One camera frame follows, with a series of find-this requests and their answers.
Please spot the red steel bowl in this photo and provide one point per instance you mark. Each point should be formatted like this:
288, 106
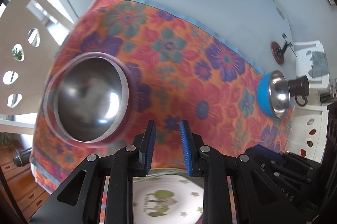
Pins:
87, 97

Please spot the wooden drawer cabinet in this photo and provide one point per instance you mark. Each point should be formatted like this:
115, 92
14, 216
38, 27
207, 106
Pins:
15, 181

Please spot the glass jar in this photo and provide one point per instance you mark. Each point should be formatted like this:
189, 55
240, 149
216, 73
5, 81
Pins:
326, 96

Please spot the grey towel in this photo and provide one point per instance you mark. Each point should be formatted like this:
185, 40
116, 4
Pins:
319, 63

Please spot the dark wooden cabinet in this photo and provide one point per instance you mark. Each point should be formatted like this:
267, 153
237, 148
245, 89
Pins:
331, 134

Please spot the black cylindrical object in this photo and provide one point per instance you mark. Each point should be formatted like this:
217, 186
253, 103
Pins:
21, 158

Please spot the blue steel bowl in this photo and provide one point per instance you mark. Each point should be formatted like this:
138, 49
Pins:
279, 92

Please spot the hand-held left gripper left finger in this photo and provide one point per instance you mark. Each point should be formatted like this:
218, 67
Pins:
149, 145

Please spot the black metal stand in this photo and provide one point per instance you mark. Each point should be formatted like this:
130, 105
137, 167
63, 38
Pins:
287, 44

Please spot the orange floral tablecloth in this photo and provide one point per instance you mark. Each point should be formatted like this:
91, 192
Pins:
184, 55

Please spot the white tree print plate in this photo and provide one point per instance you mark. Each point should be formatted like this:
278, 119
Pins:
163, 197

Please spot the dark brown mug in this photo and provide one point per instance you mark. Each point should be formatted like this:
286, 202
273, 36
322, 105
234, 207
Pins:
298, 85

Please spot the brown round trivet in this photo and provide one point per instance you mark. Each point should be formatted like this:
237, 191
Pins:
277, 52

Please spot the white chair with oval holes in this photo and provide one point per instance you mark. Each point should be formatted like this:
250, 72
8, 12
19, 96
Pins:
39, 13
302, 124

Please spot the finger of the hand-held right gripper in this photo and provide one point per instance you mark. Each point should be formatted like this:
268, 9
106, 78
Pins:
268, 153
284, 175

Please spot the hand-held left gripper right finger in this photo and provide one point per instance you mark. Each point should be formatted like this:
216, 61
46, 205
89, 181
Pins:
185, 147

